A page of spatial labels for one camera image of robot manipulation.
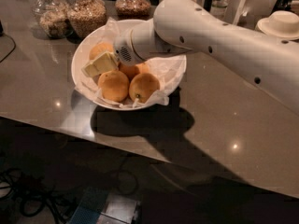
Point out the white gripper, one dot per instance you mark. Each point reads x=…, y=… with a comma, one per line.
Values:
x=123, y=49

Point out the orange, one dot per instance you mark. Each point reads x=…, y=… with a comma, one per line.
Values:
x=99, y=48
x=114, y=85
x=132, y=71
x=142, y=86

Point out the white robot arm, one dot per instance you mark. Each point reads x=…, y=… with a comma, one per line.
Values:
x=182, y=26

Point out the white ceramic bowl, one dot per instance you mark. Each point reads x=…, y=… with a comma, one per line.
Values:
x=79, y=59

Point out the glass cereal jar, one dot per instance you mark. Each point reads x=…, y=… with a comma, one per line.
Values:
x=86, y=16
x=133, y=9
x=51, y=15

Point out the white paper liner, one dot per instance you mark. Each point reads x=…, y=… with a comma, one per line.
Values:
x=169, y=69

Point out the glass cereal jar far left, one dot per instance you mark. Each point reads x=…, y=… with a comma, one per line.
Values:
x=51, y=15

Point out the grey box on floor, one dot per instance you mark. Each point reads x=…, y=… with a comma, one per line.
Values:
x=103, y=207

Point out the white card sign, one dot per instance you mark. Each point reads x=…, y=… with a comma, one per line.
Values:
x=234, y=11

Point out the stack of white plates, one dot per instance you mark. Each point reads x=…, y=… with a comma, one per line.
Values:
x=282, y=24

